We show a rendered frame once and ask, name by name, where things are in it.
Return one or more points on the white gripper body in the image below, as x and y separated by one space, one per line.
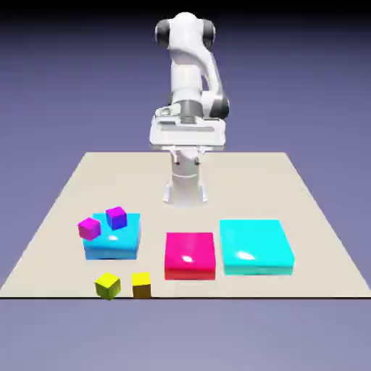
187 136

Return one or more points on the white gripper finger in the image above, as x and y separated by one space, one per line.
198 156
175 156

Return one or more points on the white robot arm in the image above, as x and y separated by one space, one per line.
187 58

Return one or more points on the small purple cube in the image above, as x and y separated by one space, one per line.
116 218

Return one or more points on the small magenta cube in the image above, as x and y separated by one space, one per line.
89 229

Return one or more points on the small yellow cube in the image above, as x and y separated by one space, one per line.
141 285

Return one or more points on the small yellow-green cube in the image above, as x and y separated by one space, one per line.
107 286

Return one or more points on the large pink box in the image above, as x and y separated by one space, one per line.
189 255

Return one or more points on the large blue box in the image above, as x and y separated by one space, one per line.
118 243

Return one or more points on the large cyan box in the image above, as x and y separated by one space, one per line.
255 246

